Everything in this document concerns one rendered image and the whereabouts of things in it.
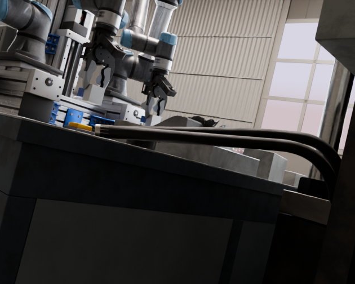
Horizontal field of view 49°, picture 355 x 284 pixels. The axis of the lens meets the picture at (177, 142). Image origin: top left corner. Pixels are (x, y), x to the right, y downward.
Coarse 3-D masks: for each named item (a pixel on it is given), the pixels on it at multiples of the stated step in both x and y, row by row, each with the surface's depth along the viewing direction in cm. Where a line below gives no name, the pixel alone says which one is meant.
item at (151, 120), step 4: (144, 116) 166; (152, 116) 162; (156, 116) 163; (140, 120) 167; (144, 120) 165; (148, 120) 163; (152, 120) 162; (156, 120) 163; (160, 120) 165; (148, 124) 163; (152, 124) 162
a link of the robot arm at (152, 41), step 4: (148, 40) 169; (152, 40) 170; (156, 40) 171; (148, 44) 169; (152, 44) 169; (148, 48) 170; (152, 48) 170; (144, 52) 172; (148, 52) 171; (152, 52) 171
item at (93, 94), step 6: (90, 84) 121; (78, 90) 125; (84, 90) 123; (90, 90) 120; (96, 90) 121; (102, 90) 123; (84, 96) 122; (90, 96) 120; (96, 96) 122; (102, 96) 123; (90, 102) 122; (96, 102) 122
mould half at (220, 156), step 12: (120, 120) 148; (168, 120) 130; (180, 120) 126; (192, 120) 126; (156, 144) 132; (168, 144) 128; (180, 144) 124; (192, 144) 121; (180, 156) 123; (192, 156) 120; (204, 156) 116; (216, 156) 117; (228, 156) 121; (240, 156) 125; (228, 168) 122; (240, 168) 126; (252, 168) 131
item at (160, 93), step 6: (156, 72) 165; (162, 72) 162; (168, 72) 164; (150, 78) 166; (144, 84) 166; (150, 84) 163; (156, 84) 162; (144, 90) 167; (156, 90) 162; (162, 90) 164; (156, 96) 163; (162, 96) 165
